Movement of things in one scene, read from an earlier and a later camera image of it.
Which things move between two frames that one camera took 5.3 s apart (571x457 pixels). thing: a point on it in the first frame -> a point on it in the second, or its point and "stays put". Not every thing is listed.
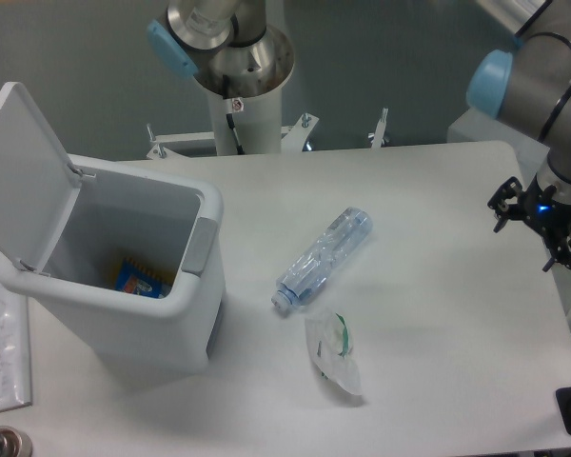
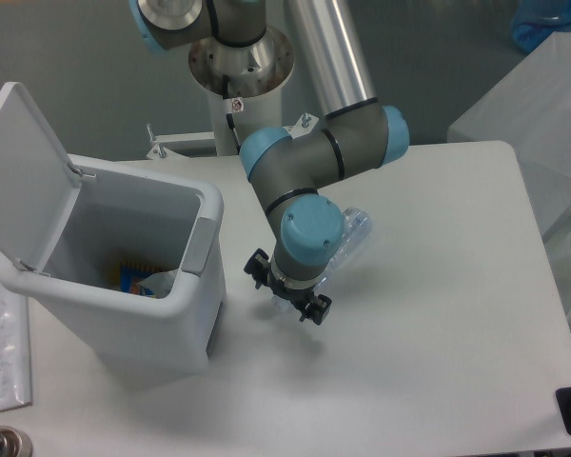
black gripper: x=553 y=220 -> x=297 y=296
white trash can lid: x=28 y=186 stays put
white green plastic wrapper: x=329 y=337 -> x=160 y=283
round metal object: x=5 y=441 stays put
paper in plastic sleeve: x=5 y=343 stays put
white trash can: x=115 y=211 stays put
